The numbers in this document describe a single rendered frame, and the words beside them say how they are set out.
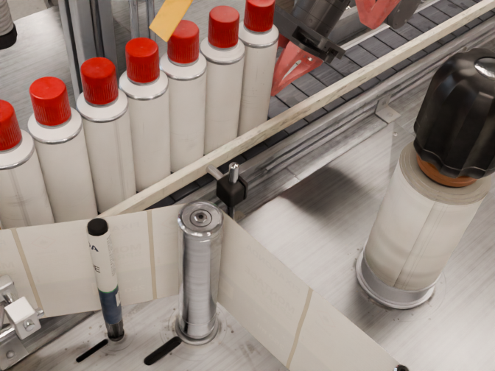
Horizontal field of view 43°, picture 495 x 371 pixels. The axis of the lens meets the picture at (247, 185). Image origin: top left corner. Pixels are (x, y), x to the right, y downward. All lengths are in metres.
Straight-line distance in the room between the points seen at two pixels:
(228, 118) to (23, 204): 0.26
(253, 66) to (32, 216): 0.30
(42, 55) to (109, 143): 0.43
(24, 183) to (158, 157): 0.17
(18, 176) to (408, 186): 0.36
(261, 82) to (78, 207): 0.26
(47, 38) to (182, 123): 0.43
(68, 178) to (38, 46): 0.46
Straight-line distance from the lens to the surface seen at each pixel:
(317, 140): 0.91
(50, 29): 1.11
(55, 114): 0.60
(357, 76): 0.91
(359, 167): 0.83
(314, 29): 0.79
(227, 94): 0.73
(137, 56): 0.63
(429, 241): 0.61
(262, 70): 0.75
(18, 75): 1.03
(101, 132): 0.64
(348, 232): 0.76
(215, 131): 0.77
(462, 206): 0.58
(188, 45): 0.66
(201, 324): 0.62
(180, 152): 0.75
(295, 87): 0.92
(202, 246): 0.51
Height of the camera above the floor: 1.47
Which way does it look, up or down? 49 degrees down
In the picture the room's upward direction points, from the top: 7 degrees clockwise
